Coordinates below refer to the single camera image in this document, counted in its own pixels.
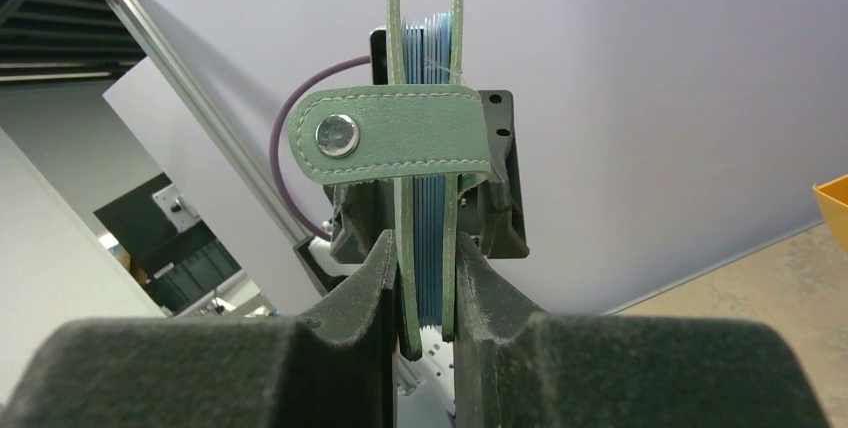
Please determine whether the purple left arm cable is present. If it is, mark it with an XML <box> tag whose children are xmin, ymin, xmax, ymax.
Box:
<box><xmin>268</xmin><ymin>55</ymin><xmax>372</xmax><ymax>241</ymax></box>

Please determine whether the yellow open drawer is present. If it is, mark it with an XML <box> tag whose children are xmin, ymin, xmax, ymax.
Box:
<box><xmin>813</xmin><ymin>175</ymin><xmax>848</xmax><ymax>251</ymax></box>

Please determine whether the green card holder wallet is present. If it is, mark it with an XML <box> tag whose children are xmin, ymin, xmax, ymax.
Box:
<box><xmin>287</xmin><ymin>0</ymin><xmax>492</xmax><ymax>361</ymax></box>

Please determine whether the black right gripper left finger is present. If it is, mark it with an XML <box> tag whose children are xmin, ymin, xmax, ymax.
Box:
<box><xmin>1</xmin><ymin>231</ymin><xmax>398</xmax><ymax>427</ymax></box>

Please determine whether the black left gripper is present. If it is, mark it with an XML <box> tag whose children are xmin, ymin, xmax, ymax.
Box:
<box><xmin>327</xmin><ymin>28</ymin><xmax>529</xmax><ymax>263</ymax></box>

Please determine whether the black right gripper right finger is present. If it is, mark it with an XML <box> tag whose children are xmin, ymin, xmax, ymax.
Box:
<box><xmin>454</xmin><ymin>235</ymin><xmax>829</xmax><ymax>427</ymax></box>

